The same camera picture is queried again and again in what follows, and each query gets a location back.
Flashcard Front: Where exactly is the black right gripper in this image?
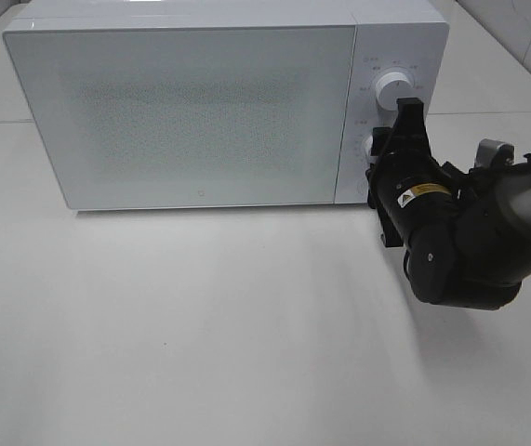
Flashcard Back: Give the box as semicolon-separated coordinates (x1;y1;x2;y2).
366;98;458;249

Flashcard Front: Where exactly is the white microwave knob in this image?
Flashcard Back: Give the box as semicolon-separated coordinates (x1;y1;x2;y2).
361;135;375;164
375;69;415;112

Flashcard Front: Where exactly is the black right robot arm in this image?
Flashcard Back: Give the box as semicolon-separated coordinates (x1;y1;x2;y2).
366;98;531;310

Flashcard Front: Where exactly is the white microwave oven body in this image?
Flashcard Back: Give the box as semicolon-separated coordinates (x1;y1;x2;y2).
2;1;449;204

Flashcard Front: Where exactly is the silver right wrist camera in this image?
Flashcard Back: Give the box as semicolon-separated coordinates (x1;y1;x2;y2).
473;138;514;169

